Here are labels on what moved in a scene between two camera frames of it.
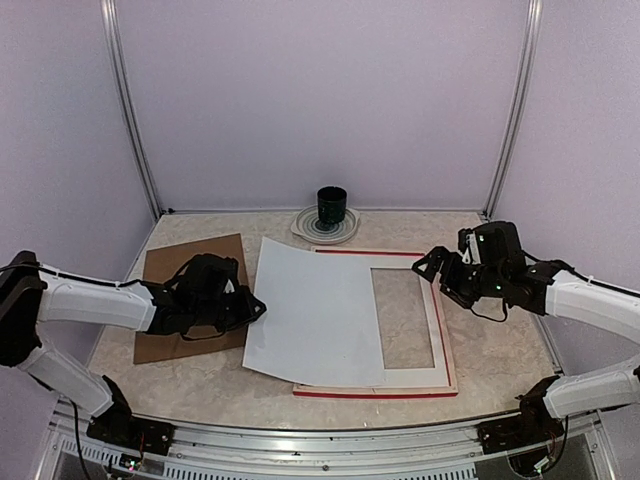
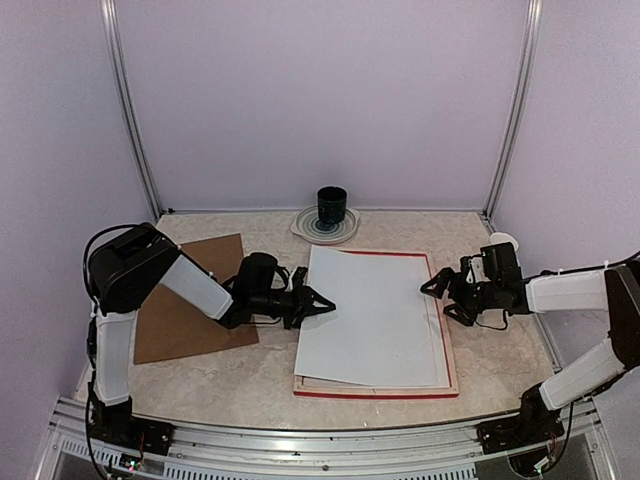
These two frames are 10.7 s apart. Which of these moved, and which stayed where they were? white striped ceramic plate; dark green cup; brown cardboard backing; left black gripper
Moved: left black gripper
Stayed: brown cardboard backing; dark green cup; white striped ceramic plate
